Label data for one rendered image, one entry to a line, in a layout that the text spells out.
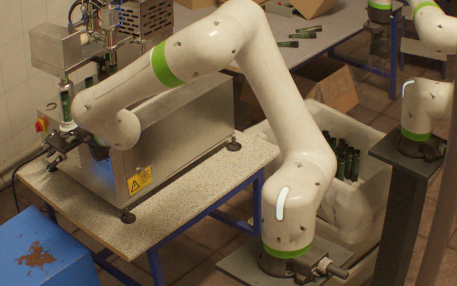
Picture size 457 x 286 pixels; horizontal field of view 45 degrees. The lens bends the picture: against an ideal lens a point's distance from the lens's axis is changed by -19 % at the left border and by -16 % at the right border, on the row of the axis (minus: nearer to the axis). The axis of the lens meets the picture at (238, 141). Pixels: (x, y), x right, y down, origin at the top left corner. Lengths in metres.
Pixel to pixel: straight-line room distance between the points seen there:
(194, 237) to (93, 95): 1.68
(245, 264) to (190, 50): 0.57
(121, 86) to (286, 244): 0.53
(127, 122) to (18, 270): 0.81
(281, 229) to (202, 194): 0.71
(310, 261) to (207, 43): 0.57
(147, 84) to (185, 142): 0.75
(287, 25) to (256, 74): 2.00
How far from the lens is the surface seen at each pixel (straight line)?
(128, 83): 1.47
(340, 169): 2.62
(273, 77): 1.49
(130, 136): 1.67
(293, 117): 1.52
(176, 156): 2.15
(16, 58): 3.53
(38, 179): 2.34
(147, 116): 2.05
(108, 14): 1.93
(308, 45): 3.21
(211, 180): 2.20
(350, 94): 3.86
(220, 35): 1.32
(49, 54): 2.08
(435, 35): 1.60
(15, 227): 2.38
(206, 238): 3.12
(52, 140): 2.00
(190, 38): 1.33
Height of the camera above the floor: 2.01
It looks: 32 degrees down
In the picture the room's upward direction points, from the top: 2 degrees counter-clockwise
